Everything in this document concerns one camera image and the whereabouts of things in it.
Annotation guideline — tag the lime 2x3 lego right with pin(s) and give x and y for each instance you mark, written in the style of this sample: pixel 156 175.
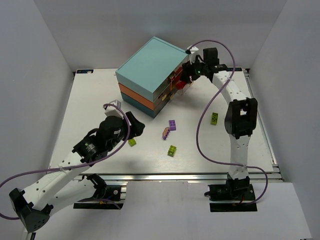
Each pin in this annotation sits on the lime 2x3 lego right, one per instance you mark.
pixel 214 118

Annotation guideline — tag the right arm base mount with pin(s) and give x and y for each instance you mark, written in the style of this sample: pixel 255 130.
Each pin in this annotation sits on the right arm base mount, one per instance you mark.
pixel 234 196

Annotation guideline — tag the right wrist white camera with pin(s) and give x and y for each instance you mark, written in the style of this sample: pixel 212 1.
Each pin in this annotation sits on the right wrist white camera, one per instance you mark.
pixel 193 52

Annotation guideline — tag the right blue label sticker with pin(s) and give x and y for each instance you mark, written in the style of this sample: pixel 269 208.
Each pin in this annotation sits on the right blue label sticker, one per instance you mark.
pixel 236 69

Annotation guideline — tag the teal orange drawer cabinet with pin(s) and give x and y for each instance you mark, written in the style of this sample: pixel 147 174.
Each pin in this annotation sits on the teal orange drawer cabinet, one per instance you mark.
pixel 145 78

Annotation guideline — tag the lime patterned lego centre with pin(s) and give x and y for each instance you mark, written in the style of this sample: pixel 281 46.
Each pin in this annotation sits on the lime patterned lego centre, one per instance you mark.
pixel 171 151

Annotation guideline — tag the small red lego brick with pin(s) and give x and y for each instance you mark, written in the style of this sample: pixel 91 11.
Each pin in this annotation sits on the small red lego brick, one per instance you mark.
pixel 180 85

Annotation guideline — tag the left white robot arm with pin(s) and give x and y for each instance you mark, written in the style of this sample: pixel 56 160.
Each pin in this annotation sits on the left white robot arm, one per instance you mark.
pixel 35 204

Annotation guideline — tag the wrist white camera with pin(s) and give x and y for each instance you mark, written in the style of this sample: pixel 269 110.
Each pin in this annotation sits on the wrist white camera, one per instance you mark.
pixel 112 109
pixel 193 52

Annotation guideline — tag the blue label sticker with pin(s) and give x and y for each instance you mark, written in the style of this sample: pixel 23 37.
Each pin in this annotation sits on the blue label sticker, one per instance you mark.
pixel 84 71
pixel 236 69

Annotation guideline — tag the purple curved patterned lego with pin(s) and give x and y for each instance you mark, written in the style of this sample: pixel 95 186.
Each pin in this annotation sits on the purple curved patterned lego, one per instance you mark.
pixel 165 133

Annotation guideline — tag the left blue label sticker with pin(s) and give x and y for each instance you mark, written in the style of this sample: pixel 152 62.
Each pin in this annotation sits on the left blue label sticker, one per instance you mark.
pixel 84 71

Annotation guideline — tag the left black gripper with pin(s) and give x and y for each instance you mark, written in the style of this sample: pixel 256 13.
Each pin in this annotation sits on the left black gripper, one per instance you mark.
pixel 130 126

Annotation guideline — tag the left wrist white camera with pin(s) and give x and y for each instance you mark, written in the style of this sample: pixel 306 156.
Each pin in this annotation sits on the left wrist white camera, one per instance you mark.
pixel 112 109

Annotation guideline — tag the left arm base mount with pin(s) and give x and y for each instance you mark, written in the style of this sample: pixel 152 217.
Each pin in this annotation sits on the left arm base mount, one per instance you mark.
pixel 106 196

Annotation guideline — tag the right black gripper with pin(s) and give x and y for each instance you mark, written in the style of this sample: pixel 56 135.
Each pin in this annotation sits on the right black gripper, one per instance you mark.
pixel 187 72

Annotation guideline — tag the clear drawer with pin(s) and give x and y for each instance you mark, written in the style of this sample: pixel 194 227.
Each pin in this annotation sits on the clear drawer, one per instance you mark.
pixel 173 89

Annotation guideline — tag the red curved lego piece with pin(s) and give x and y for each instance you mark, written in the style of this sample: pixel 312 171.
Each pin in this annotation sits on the red curved lego piece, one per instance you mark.
pixel 177 75

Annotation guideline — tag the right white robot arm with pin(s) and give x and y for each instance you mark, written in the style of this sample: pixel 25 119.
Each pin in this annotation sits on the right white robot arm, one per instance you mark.
pixel 241 115

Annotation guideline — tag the lime 2x2 lego left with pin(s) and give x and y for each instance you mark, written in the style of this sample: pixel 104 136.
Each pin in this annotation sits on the lime 2x2 lego left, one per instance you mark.
pixel 132 142

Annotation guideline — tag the purple 2x3 lego brick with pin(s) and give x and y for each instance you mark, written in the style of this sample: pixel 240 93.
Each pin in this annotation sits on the purple 2x3 lego brick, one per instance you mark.
pixel 172 125

